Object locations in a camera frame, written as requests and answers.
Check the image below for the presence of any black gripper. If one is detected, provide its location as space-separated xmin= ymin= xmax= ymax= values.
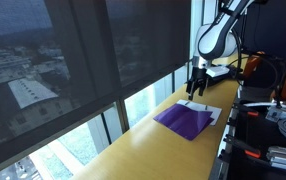
xmin=186 ymin=65 xmax=211 ymax=101

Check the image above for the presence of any purple file holder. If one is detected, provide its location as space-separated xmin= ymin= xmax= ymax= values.
xmin=152 ymin=103 xmax=215 ymax=142

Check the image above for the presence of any white paper sheet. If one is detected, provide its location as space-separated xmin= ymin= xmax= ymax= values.
xmin=176 ymin=99 xmax=223 ymax=127

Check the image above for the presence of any black cloth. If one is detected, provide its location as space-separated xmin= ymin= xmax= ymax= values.
xmin=185 ymin=63 xmax=246 ymax=88

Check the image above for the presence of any long silver extrusion bar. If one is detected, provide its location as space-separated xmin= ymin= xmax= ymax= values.
xmin=242 ymin=100 xmax=286 ymax=113

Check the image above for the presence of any grey mesh window blind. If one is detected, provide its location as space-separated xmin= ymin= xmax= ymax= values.
xmin=0 ymin=0 xmax=122 ymax=178
xmin=104 ymin=0 xmax=192 ymax=88

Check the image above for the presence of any black vertical pole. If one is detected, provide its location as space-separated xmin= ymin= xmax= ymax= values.
xmin=238 ymin=11 xmax=249 ymax=54

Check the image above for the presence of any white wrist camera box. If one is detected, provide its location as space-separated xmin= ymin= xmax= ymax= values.
xmin=205 ymin=65 xmax=231 ymax=79

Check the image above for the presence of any black clamp orange handle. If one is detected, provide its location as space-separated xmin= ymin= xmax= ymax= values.
xmin=222 ymin=135 xmax=262 ymax=160
xmin=232 ymin=103 xmax=261 ymax=118

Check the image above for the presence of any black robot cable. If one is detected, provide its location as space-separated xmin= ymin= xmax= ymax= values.
xmin=229 ymin=29 xmax=246 ymax=80

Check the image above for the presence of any silver corner bracket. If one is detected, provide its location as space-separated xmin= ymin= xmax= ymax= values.
xmin=265 ymin=106 xmax=284 ymax=123

